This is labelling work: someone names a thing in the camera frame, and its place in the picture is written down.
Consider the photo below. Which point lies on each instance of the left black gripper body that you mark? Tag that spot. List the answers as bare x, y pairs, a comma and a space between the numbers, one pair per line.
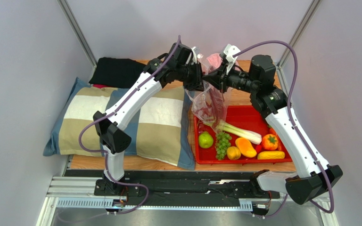
191, 76

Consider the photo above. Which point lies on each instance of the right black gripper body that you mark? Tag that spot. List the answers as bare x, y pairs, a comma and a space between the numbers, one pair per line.
225, 80

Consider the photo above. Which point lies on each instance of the clear zip top bag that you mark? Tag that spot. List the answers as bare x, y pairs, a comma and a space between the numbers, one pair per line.
195, 97

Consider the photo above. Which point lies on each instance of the red toy lobster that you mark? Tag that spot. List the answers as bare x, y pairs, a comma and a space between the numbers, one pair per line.
212, 108

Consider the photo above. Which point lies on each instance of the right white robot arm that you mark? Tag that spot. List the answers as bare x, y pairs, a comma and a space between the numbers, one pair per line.
314, 175

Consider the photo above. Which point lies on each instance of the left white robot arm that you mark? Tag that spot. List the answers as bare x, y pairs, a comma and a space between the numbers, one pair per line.
181, 64

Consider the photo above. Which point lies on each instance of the pink bucket hat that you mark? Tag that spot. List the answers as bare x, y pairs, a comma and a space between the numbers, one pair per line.
214, 61

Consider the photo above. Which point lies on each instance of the red plastic tray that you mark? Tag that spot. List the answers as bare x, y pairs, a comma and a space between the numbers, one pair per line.
241, 116

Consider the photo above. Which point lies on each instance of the toy celery stalk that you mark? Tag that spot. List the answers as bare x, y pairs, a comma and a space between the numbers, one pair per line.
253, 137

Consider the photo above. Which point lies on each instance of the toy carrot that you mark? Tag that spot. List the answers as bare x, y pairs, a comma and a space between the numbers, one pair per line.
272, 131

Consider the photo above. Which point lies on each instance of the green toy apple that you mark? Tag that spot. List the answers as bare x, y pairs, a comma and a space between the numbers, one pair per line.
205, 140

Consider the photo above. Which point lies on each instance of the green toy grapes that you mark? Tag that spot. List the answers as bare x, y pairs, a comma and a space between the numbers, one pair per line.
222, 144

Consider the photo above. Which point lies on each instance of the plaid patchwork pillow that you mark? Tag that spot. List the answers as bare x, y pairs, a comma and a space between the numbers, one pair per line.
159, 130

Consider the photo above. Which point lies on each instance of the orange toy tomato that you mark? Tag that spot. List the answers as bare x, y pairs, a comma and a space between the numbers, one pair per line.
269, 142

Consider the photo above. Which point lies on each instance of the orange toy mango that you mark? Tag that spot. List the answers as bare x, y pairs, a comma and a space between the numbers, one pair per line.
245, 147

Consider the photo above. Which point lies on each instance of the yellow toy lemon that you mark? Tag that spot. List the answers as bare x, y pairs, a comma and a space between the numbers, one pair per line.
233, 153

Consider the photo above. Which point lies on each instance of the black folded cloth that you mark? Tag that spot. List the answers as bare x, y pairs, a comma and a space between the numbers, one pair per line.
117, 72

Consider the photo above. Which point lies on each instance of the yellow toy banana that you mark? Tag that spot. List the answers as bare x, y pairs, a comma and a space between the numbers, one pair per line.
271, 155

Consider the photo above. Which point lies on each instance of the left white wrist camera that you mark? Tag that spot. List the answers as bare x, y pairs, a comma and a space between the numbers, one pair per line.
196, 55

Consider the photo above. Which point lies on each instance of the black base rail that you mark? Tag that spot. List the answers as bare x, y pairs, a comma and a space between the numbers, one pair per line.
162, 190

